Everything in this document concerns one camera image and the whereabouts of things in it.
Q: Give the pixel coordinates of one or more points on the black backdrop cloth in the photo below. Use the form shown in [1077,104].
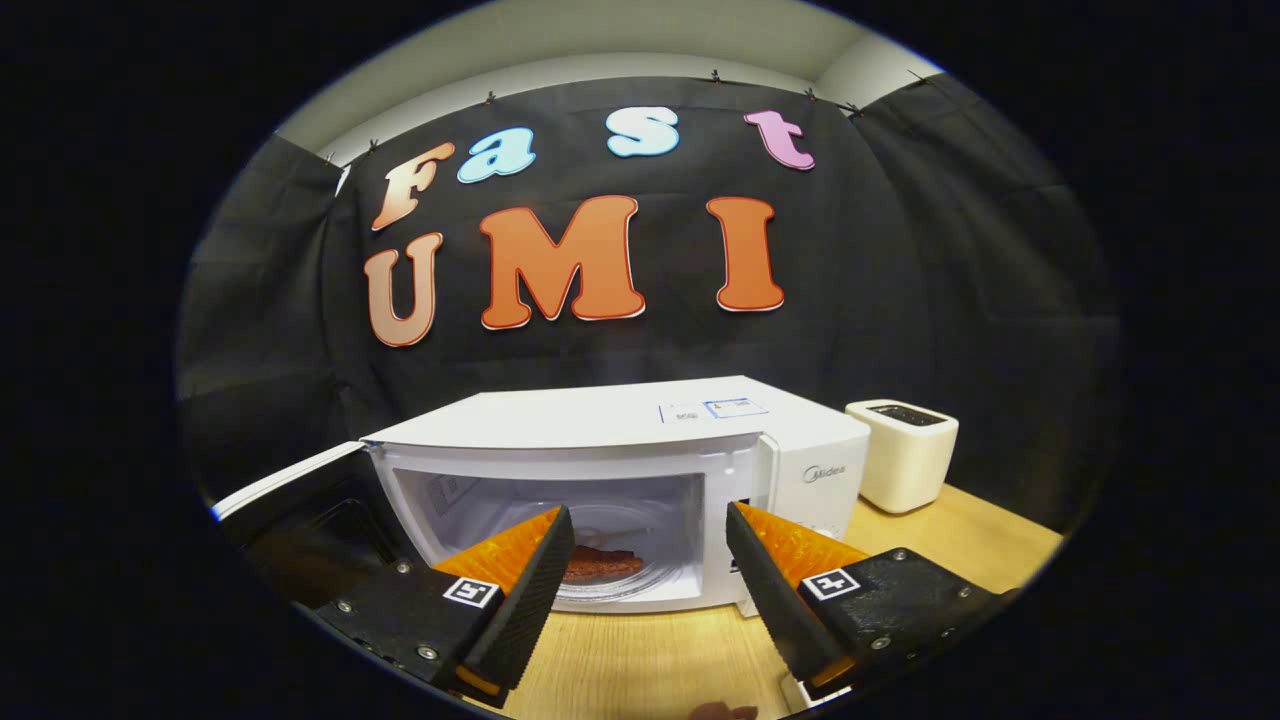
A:
[950,300]

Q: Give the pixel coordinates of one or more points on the glass microwave turntable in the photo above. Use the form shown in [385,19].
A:
[655,575]

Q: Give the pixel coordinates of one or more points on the white microwave oven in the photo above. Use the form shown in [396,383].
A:
[600,410]

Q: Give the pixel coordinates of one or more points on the row of black cloth clips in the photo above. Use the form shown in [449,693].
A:
[715,76]

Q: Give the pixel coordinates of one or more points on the white plastic tray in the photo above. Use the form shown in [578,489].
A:
[815,697]

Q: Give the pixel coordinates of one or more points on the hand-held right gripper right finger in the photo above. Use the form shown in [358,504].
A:
[770,600]

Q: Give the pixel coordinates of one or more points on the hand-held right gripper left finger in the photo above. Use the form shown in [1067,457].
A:
[530,600]

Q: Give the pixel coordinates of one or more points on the red meat strip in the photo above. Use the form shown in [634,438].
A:
[600,565]

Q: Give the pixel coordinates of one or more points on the white toaster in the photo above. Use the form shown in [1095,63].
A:
[905,465]

